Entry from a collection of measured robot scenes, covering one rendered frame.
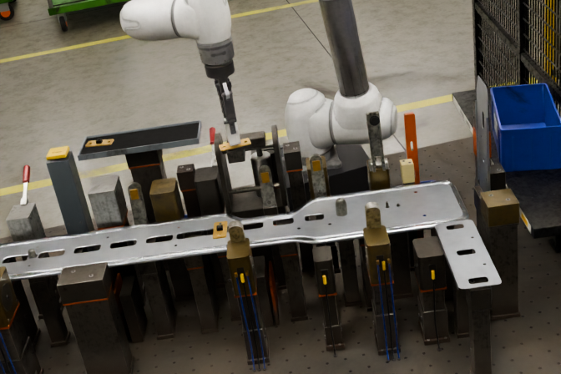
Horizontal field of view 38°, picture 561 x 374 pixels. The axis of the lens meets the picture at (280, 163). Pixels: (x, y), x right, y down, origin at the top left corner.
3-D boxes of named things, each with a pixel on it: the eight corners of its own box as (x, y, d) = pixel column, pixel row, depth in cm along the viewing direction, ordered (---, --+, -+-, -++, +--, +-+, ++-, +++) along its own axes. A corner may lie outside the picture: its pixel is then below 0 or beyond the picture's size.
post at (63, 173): (80, 282, 267) (43, 164, 247) (84, 269, 273) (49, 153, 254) (103, 279, 266) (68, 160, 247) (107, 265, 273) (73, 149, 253)
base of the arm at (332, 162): (278, 155, 305) (275, 142, 302) (336, 143, 304) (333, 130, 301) (281, 179, 289) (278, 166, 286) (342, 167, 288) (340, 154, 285)
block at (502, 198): (491, 320, 221) (487, 206, 205) (483, 303, 228) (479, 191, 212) (520, 316, 221) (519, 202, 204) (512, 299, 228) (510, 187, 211)
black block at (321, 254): (326, 359, 217) (313, 269, 204) (324, 336, 226) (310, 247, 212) (346, 356, 217) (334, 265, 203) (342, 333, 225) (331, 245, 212)
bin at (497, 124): (501, 172, 225) (500, 130, 219) (490, 125, 252) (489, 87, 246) (563, 169, 222) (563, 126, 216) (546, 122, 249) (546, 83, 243)
